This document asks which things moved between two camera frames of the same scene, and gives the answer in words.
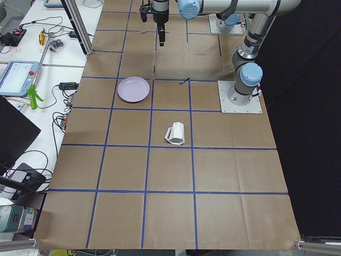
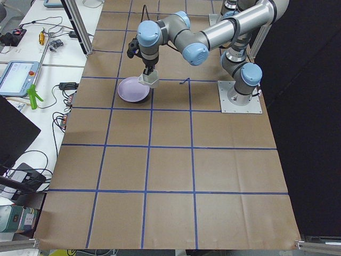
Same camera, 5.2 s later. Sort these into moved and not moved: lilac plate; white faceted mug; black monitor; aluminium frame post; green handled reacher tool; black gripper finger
Moved: white faceted mug; black gripper finger
Not moved: black monitor; aluminium frame post; green handled reacher tool; lilac plate
